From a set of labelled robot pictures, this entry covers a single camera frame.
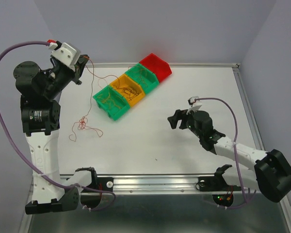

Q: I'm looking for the aluminium right side rail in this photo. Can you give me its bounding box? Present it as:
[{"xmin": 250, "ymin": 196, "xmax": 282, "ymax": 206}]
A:
[{"xmin": 232, "ymin": 64, "xmax": 274, "ymax": 173}]

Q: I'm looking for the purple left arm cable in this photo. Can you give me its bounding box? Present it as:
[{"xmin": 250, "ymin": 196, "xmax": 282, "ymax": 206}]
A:
[{"xmin": 0, "ymin": 41, "xmax": 116, "ymax": 211}]

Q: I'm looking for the yellow plastic bin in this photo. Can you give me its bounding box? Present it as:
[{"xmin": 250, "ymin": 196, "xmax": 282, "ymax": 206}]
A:
[{"xmin": 110, "ymin": 74, "xmax": 146, "ymax": 107}]

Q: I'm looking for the orange wire bundle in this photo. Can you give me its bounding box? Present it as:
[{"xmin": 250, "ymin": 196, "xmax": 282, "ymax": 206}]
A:
[{"xmin": 68, "ymin": 56, "xmax": 119, "ymax": 143}]

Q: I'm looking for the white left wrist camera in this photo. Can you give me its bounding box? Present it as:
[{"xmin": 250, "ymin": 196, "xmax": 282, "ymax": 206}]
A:
[{"xmin": 48, "ymin": 40, "xmax": 81, "ymax": 71}]

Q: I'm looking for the aluminium front rail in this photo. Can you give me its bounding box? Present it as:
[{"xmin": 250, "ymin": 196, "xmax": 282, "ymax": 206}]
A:
[{"xmin": 54, "ymin": 168, "xmax": 241, "ymax": 195}]

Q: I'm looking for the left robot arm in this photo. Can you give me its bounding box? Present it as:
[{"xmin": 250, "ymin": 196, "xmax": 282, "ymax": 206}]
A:
[{"xmin": 13, "ymin": 55, "xmax": 98, "ymax": 215}]

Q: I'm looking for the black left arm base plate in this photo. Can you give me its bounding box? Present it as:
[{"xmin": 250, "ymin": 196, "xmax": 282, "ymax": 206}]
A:
[{"xmin": 88, "ymin": 176, "xmax": 114, "ymax": 192}]

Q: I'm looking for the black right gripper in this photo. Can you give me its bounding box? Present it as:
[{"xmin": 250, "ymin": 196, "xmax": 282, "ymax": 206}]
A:
[{"xmin": 166, "ymin": 106, "xmax": 203, "ymax": 139}]

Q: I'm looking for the green plastic bin near red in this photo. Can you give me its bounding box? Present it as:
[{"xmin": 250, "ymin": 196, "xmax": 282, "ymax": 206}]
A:
[{"xmin": 125, "ymin": 63, "xmax": 159, "ymax": 95}]

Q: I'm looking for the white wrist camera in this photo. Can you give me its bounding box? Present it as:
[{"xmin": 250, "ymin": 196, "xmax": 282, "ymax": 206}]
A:
[
  {"xmin": 48, "ymin": 40, "xmax": 81, "ymax": 71},
  {"xmin": 186, "ymin": 96, "xmax": 202, "ymax": 115}
]

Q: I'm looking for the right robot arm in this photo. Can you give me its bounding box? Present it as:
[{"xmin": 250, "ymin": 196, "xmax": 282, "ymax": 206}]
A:
[{"xmin": 167, "ymin": 110, "xmax": 291, "ymax": 203}]

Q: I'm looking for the aluminium back rail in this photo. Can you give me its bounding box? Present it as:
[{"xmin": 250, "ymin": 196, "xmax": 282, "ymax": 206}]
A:
[{"xmin": 88, "ymin": 63, "xmax": 241, "ymax": 68}]

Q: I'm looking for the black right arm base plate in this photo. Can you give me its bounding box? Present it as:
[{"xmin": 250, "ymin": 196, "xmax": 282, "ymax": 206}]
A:
[{"xmin": 194, "ymin": 174, "xmax": 241, "ymax": 192}]

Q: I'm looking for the green plastic bin front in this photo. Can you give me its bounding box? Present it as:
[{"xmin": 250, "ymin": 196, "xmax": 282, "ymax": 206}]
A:
[{"xmin": 93, "ymin": 85, "xmax": 130, "ymax": 121}]

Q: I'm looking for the aluminium rail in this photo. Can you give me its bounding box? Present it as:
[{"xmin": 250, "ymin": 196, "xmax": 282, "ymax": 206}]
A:
[
  {"xmin": 54, "ymin": 168, "xmax": 241, "ymax": 195},
  {"xmin": 232, "ymin": 64, "xmax": 274, "ymax": 173},
  {"xmin": 88, "ymin": 63, "xmax": 241, "ymax": 68}
]

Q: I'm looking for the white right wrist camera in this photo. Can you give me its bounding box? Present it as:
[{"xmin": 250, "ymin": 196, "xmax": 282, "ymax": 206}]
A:
[{"xmin": 186, "ymin": 96, "xmax": 202, "ymax": 115}]

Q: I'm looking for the dark brown wire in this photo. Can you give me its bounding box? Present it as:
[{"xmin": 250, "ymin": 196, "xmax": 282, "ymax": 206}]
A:
[{"xmin": 116, "ymin": 83, "xmax": 143, "ymax": 100}]

